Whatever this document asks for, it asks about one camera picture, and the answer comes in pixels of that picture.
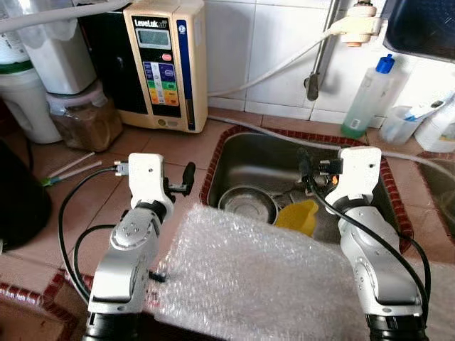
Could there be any small shallow steel bowl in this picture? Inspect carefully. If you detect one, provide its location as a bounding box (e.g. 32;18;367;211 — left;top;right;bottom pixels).
217;186;279;227

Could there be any black kettle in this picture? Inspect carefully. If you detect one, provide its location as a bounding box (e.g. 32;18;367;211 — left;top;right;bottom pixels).
0;139;52;251

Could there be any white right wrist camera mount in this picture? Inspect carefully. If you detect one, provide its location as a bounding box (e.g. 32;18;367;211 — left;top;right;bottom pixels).
334;147;383;203

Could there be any labelled white tub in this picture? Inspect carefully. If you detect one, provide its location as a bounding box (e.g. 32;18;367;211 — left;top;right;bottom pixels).
0;28;31;66

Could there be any beige water ionizer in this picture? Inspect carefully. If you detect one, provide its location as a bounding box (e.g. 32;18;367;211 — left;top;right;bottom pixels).
78;0;209;134

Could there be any white diverter hose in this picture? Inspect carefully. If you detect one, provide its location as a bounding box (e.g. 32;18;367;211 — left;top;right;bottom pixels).
208;25;338;97

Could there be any steel sink basin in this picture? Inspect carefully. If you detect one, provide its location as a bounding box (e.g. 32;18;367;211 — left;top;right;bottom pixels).
199;126;414;256
416;153;455;242

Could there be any yellow plastic bowl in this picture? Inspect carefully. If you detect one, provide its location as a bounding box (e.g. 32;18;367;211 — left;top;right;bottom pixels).
275;199;319;237

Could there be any clear bottle with blue cap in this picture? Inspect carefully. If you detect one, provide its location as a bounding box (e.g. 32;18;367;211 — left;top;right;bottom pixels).
340;55;395;139

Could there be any white straw with green tip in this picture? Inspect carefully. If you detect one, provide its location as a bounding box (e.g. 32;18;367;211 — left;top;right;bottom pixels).
46;151;97;178
41;161;105;187

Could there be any clear bubble wrap sheet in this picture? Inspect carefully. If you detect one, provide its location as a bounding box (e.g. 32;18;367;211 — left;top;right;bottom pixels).
153;202;455;341

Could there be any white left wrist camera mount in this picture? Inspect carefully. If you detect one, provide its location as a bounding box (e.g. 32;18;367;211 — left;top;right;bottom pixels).
127;153;170;207

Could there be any white plastic jug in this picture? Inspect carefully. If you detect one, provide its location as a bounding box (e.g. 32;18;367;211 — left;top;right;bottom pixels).
0;63;63;145

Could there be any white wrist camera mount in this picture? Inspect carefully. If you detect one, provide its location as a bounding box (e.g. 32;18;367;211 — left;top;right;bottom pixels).
334;147;383;203
127;153;170;207

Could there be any plastic jar of brown powder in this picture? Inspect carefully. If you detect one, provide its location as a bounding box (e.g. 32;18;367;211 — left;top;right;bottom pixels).
46;80;124;152

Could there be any dark blue tray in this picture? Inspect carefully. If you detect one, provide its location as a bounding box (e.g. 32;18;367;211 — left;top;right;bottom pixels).
382;0;455;63

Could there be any steel faucet pipe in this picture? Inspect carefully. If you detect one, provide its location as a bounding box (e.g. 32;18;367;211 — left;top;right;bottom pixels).
304;0;341;102

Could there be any beige faucet diverter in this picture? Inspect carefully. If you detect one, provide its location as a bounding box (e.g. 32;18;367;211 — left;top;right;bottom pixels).
334;0;388;47

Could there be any clear plastic cup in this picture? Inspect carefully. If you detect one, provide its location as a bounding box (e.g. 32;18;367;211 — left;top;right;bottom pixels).
379;105;420;146

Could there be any white plastic container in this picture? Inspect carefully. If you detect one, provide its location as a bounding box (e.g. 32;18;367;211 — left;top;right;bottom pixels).
18;11;99;95

